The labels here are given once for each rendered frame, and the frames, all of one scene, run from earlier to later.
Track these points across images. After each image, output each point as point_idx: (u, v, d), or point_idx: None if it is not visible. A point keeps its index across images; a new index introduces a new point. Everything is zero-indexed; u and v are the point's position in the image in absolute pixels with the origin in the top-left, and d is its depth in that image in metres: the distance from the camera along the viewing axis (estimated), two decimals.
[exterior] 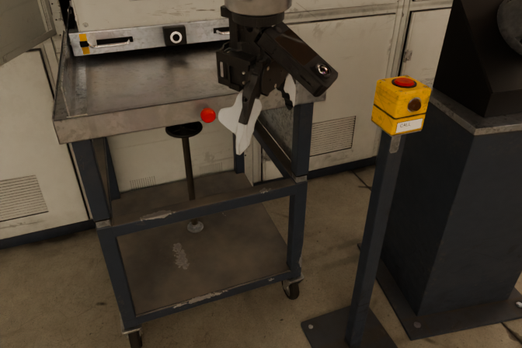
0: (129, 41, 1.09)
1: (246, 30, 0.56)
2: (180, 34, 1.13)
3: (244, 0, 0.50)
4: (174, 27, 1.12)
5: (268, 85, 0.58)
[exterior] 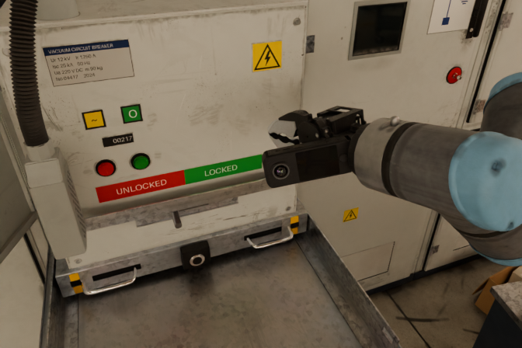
0: (136, 276, 0.82)
1: None
2: (203, 256, 0.86)
3: (383, 123, 0.47)
4: (195, 249, 0.85)
5: (304, 133, 0.57)
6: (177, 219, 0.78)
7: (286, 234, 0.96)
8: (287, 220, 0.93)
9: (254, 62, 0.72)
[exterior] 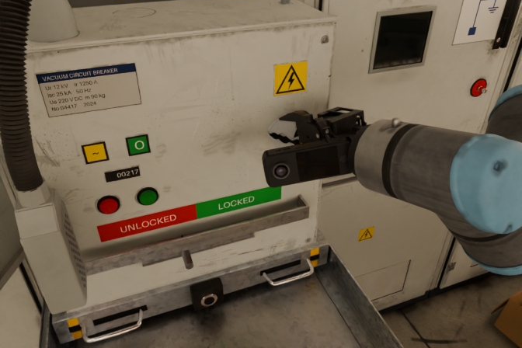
0: (141, 320, 0.74)
1: None
2: (215, 296, 0.78)
3: (384, 125, 0.48)
4: (207, 288, 0.77)
5: (304, 133, 0.57)
6: (189, 259, 0.70)
7: (305, 268, 0.87)
8: (307, 252, 0.85)
9: (276, 85, 0.64)
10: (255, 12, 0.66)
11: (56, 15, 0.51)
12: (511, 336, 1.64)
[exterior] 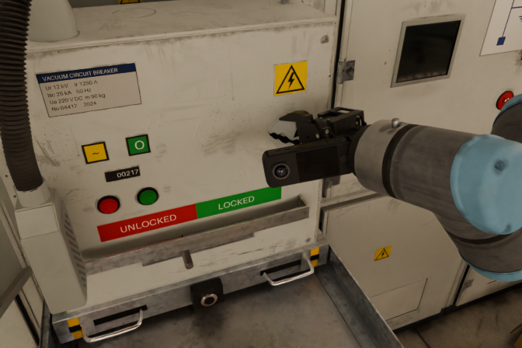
0: (142, 319, 0.74)
1: None
2: (215, 296, 0.78)
3: (384, 125, 0.48)
4: (207, 288, 0.77)
5: (304, 133, 0.57)
6: (189, 259, 0.70)
7: (305, 268, 0.88)
8: (307, 252, 0.85)
9: (276, 85, 0.64)
10: (255, 12, 0.66)
11: (56, 15, 0.51)
12: None
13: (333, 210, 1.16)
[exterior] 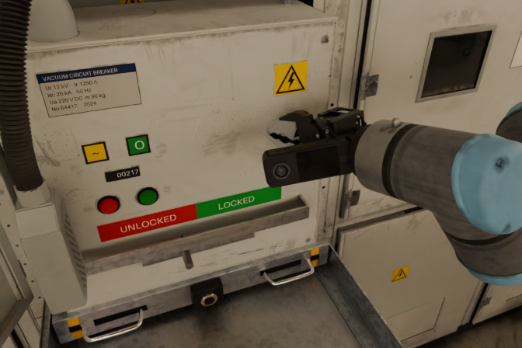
0: (142, 319, 0.74)
1: None
2: (215, 296, 0.78)
3: (384, 125, 0.48)
4: (207, 288, 0.77)
5: (304, 133, 0.57)
6: (189, 259, 0.70)
7: (305, 268, 0.88)
8: (307, 252, 0.85)
9: (276, 85, 0.64)
10: (255, 12, 0.66)
11: (56, 15, 0.51)
12: None
13: (351, 231, 1.08)
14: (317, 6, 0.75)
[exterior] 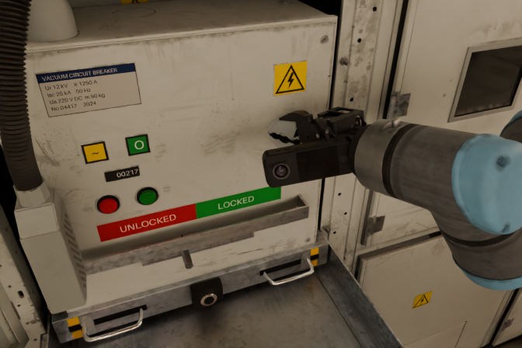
0: (142, 319, 0.74)
1: None
2: (215, 295, 0.78)
3: (384, 125, 0.48)
4: (207, 288, 0.77)
5: (304, 133, 0.57)
6: (188, 259, 0.70)
7: (305, 267, 0.88)
8: (307, 252, 0.85)
9: (276, 85, 0.64)
10: (254, 12, 0.66)
11: (56, 15, 0.51)
12: None
13: (373, 258, 1.00)
14: (346, 19, 0.67)
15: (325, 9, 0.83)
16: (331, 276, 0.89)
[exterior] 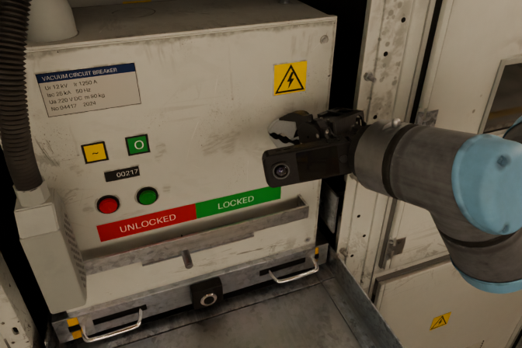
0: (141, 319, 0.74)
1: None
2: (215, 295, 0.78)
3: (384, 125, 0.48)
4: (206, 288, 0.77)
5: (304, 133, 0.57)
6: (188, 259, 0.70)
7: (310, 266, 0.88)
8: (311, 251, 0.86)
9: (276, 85, 0.64)
10: (254, 12, 0.66)
11: (55, 15, 0.51)
12: None
13: (391, 281, 0.94)
14: (372, 31, 0.61)
15: (345, 18, 0.77)
16: (349, 303, 0.83)
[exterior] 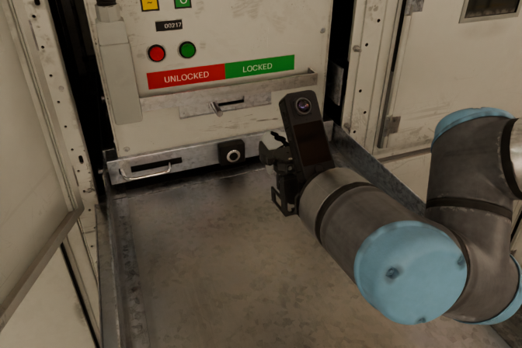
0: (171, 168, 0.89)
1: None
2: (238, 152, 0.93)
3: None
4: (231, 144, 0.92)
5: None
6: (218, 109, 0.85)
7: None
8: None
9: None
10: None
11: None
12: None
13: (388, 162, 1.09)
14: None
15: None
16: (352, 166, 0.97)
